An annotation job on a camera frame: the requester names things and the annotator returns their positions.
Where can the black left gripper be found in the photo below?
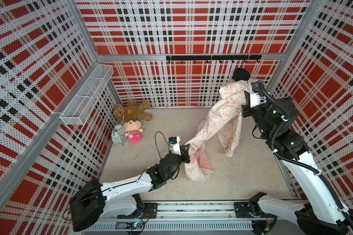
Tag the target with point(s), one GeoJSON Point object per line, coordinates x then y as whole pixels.
{"type": "Point", "coordinates": [185, 152]}

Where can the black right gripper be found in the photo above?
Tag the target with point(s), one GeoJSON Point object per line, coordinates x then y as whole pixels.
{"type": "Point", "coordinates": [247, 108]}

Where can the cream pink printed jacket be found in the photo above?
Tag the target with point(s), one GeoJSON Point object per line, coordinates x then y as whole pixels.
{"type": "Point", "coordinates": [223, 121]}

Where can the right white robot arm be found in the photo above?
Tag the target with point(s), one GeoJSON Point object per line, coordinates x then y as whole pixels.
{"type": "Point", "coordinates": [324, 213]}

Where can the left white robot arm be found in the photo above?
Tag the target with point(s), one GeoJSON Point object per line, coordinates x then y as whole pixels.
{"type": "Point", "coordinates": [98, 200]}

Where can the blue striped hanging doll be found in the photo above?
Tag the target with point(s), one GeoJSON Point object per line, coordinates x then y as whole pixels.
{"type": "Point", "coordinates": [241, 74]}

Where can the pink plush doll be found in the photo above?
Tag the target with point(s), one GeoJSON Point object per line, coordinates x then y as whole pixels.
{"type": "Point", "coordinates": [133, 130]}

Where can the brown teddy bear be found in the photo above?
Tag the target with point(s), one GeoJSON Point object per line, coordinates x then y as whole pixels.
{"type": "Point", "coordinates": [132, 111]}

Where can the pale blue alarm clock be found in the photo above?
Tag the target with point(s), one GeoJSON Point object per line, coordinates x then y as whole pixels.
{"type": "Point", "coordinates": [118, 135]}

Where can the green circuit board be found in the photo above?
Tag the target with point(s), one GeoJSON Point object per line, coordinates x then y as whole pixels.
{"type": "Point", "coordinates": [134, 225]}

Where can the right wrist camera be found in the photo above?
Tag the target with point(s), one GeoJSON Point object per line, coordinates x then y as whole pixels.
{"type": "Point", "coordinates": [256, 95]}

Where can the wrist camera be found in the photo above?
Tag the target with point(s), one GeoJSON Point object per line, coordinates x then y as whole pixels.
{"type": "Point", "coordinates": [174, 145]}
{"type": "Point", "coordinates": [256, 95]}

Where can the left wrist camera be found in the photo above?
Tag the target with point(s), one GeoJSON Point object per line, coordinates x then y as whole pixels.
{"type": "Point", "coordinates": [174, 145]}

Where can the black hook rail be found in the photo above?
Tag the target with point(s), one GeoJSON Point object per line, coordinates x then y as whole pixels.
{"type": "Point", "coordinates": [214, 57]}

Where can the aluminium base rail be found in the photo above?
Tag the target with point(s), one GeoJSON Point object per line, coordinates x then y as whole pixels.
{"type": "Point", "coordinates": [190, 216]}

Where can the white wire mesh basket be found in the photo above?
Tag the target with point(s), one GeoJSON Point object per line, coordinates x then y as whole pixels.
{"type": "Point", "coordinates": [80, 108]}

